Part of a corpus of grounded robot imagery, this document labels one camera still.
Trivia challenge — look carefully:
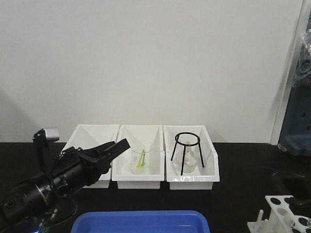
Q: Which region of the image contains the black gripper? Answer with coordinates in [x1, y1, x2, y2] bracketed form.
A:
[51, 138, 130, 194]

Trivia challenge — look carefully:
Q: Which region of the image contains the white test tube rack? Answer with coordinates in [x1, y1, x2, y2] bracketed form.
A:
[247, 195, 311, 233]

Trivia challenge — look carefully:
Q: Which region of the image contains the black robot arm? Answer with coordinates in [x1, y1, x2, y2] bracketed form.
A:
[0, 139, 130, 233]

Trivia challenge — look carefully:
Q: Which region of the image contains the grey pegboard drying rack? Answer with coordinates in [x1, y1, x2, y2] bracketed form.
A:
[278, 0, 311, 157]

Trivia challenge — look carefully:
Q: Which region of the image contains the white left storage bin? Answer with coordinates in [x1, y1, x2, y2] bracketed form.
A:
[62, 124, 120, 189]

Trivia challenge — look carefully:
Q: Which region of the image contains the white storage bin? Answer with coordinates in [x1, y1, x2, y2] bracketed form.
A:
[62, 124, 120, 189]
[112, 125, 165, 190]
[163, 125, 220, 190]

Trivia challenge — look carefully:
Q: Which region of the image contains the clear beaker with spoons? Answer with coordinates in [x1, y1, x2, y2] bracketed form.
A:
[131, 141, 153, 175]

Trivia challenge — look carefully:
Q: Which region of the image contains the yellow plastic spoon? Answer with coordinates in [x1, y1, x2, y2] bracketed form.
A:
[137, 153, 142, 167]

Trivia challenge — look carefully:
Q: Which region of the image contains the white middle storage bin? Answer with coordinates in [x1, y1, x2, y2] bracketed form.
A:
[112, 125, 165, 190]

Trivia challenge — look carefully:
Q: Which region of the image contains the green plastic spoon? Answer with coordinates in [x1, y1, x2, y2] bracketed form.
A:
[141, 150, 146, 166]

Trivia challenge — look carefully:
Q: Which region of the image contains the blue plastic tray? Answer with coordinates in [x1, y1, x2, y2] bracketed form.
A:
[71, 210, 210, 233]

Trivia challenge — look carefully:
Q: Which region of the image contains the glass flask under tripod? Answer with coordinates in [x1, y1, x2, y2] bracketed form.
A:
[173, 141, 198, 175]

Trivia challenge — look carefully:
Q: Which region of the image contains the white right storage bin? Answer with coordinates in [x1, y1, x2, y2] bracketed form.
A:
[163, 125, 220, 190]

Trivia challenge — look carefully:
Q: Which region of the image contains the black sink basin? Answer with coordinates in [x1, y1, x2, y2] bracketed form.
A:
[272, 171, 311, 206]

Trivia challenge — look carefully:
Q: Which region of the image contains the clear bag of black pegs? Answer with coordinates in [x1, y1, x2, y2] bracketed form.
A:
[292, 27, 311, 87]

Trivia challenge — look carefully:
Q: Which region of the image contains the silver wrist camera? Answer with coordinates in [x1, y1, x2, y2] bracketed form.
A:
[33, 127, 60, 147]

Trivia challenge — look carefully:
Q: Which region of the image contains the black wire tripod stand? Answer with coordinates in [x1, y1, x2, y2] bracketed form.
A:
[170, 132, 205, 176]

